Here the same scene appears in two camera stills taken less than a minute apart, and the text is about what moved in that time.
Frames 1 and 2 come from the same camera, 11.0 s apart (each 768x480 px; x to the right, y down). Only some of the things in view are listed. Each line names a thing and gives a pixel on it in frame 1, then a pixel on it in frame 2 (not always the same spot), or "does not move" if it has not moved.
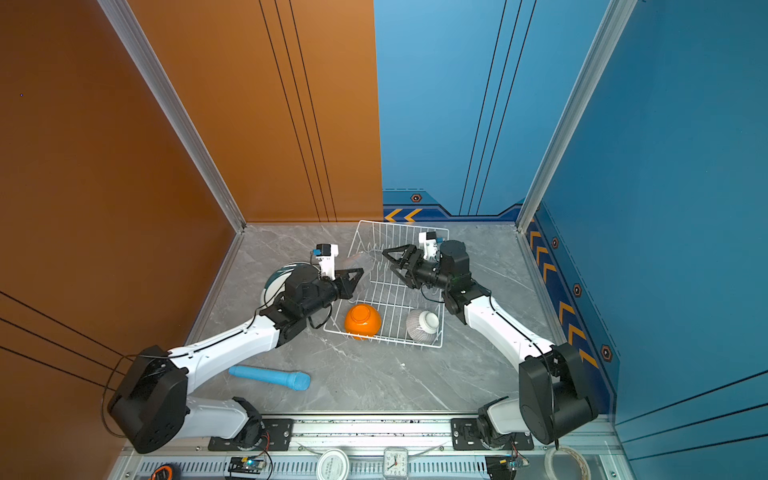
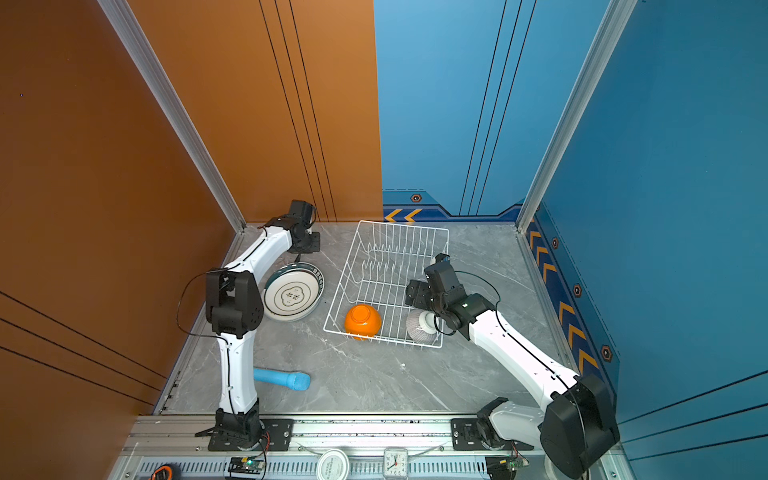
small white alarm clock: x=395 y=463 does not move
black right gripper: x=412 y=255 -> x=419 y=301
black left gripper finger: x=346 y=280 -> x=307 y=244
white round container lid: x=333 y=464 does not move
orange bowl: x=362 y=321 does not move
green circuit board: x=245 y=465 does not move
